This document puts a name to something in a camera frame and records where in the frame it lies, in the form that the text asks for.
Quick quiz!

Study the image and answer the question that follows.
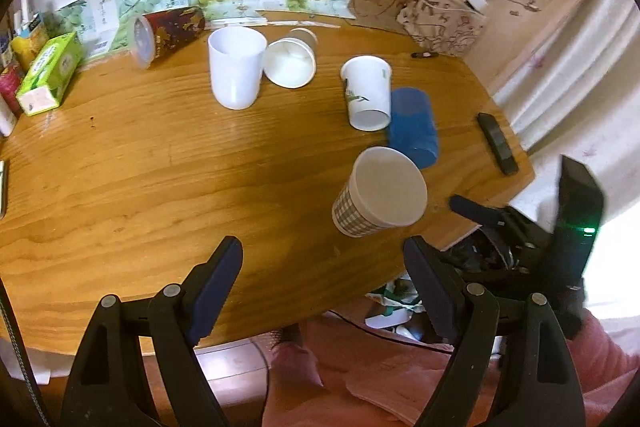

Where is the checkered paper cup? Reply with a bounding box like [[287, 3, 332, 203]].
[[331, 146, 427, 239]]

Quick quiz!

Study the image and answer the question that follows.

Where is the blue plastic cup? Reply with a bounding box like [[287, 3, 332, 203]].
[[387, 88, 439, 169]]

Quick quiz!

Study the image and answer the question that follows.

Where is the white printed paper cup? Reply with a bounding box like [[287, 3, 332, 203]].
[[341, 55, 392, 132]]

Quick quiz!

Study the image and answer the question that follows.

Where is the white plastic cup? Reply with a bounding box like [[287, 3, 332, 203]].
[[207, 26, 267, 110]]

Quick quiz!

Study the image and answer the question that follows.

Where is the brown sleeve paper cup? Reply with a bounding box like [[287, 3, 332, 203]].
[[262, 28, 318, 89]]

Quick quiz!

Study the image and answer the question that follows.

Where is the dark red patterned cup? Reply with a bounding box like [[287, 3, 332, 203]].
[[128, 6, 206, 68]]

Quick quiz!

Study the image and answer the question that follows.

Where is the black phone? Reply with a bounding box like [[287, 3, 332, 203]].
[[476, 113, 518, 176]]

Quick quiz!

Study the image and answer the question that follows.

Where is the pink blanket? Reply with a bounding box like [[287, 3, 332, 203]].
[[262, 312, 639, 426]]

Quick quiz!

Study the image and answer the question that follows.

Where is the dark marker pen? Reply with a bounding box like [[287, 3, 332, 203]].
[[411, 51, 439, 58]]

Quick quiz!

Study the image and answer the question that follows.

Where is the smartphone with white case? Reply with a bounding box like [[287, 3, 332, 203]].
[[0, 160, 9, 220]]

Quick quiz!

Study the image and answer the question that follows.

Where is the patterned fabric bag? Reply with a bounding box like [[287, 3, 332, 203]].
[[396, 0, 486, 57]]

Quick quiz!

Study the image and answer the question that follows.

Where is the white spray bottle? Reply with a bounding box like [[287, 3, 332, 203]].
[[0, 96, 17, 138]]

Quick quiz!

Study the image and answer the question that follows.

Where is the green tissue box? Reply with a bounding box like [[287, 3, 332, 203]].
[[16, 31, 84, 116]]

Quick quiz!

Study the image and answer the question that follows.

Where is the brown cardboard sheet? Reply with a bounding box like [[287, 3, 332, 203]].
[[348, 0, 407, 35]]

